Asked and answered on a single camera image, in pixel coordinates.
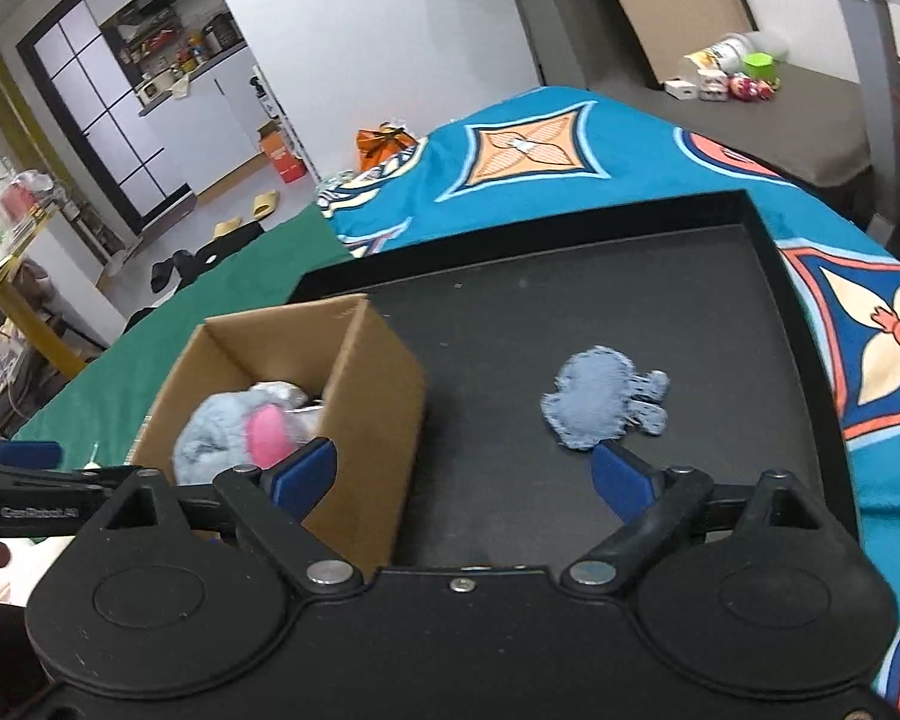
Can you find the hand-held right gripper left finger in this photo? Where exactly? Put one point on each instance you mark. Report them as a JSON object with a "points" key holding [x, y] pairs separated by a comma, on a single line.
{"points": [[304, 476]]}

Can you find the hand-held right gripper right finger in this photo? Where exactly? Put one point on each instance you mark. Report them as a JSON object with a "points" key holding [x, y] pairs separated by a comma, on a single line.
{"points": [[622, 476]]}

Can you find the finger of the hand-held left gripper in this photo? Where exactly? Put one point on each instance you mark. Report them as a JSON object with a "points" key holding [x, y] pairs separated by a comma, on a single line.
{"points": [[30, 454]]}

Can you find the denim patch toy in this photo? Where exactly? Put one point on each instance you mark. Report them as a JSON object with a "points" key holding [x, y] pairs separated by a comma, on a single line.
{"points": [[596, 397]]}

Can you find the brown cardboard box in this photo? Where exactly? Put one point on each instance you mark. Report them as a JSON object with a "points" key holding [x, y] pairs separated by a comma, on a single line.
{"points": [[375, 405]]}

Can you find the grey plush toy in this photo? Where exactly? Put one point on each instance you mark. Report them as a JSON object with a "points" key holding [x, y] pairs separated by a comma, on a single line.
{"points": [[210, 427]]}

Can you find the black tray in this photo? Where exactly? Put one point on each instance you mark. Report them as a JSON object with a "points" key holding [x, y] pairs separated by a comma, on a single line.
{"points": [[495, 360]]}

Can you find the green cloth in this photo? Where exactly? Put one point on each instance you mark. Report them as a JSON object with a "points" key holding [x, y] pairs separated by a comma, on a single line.
{"points": [[120, 382]]}

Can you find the yellow table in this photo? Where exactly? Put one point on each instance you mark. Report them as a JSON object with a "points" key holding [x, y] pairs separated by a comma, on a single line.
{"points": [[22, 307]]}

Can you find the black shoe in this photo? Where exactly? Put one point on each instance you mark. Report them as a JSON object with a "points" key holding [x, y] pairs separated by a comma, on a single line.
{"points": [[161, 276], [184, 262]]}

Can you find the black stool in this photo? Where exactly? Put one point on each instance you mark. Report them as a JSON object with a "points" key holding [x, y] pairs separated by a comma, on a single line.
{"points": [[229, 244]]}

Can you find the glass jars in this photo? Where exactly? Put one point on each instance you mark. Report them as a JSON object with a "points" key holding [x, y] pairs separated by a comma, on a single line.
{"points": [[19, 199]]}

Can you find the yellow slipper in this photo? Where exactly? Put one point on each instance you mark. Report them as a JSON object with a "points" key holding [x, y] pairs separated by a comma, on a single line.
{"points": [[264, 204], [227, 227]]}

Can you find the orange box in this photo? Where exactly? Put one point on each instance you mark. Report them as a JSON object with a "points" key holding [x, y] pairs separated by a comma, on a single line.
{"points": [[281, 154]]}

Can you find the orange bag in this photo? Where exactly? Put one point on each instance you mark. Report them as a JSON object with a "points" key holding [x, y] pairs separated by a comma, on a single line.
{"points": [[382, 148]]}

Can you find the black framed door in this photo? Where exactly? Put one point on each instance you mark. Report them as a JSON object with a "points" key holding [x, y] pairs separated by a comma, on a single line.
{"points": [[97, 105]]}

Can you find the white rack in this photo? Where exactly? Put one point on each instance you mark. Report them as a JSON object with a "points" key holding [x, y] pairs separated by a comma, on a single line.
{"points": [[277, 112]]}

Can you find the small white box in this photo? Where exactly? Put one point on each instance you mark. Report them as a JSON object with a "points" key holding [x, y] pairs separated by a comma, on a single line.
{"points": [[712, 85], [681, 89]]}

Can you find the grey mattress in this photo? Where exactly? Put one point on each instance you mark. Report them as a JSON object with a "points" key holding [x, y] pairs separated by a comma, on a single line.
{"points": [[817, 127]]}

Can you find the red toy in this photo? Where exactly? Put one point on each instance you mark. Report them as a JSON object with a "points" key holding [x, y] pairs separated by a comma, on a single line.
{"points": [[754, 88]]}

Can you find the cluttered kitchen shelf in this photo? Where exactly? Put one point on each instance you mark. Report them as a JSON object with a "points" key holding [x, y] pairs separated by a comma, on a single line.
{"points": [[180, 52]]}

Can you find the green cup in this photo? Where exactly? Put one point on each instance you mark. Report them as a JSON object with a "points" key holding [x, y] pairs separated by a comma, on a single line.
{"points": [[760, 67]]}

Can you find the wooden board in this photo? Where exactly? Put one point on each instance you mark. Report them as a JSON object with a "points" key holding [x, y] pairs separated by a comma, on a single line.
{"points": [[675, 7]]}

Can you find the white table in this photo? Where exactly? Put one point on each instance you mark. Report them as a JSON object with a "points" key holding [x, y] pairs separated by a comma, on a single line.
{"points": [[870, 52]]}

